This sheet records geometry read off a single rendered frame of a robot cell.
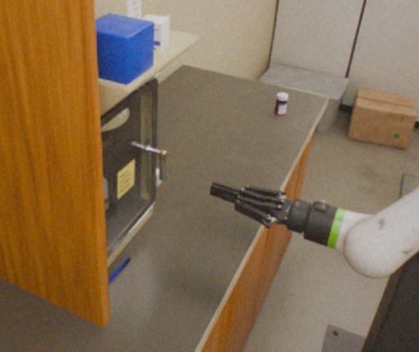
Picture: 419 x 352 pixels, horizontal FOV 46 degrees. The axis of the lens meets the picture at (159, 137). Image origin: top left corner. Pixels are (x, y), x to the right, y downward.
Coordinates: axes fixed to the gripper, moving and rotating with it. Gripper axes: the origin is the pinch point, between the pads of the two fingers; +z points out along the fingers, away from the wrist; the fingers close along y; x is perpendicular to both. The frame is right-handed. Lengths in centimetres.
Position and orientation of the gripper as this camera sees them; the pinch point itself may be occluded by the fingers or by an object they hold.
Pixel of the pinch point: (225, 192)
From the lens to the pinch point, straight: 122.8
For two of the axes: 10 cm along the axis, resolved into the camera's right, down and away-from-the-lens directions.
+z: -8.8, -2.6, 3.9
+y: -4.7, 4.5, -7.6
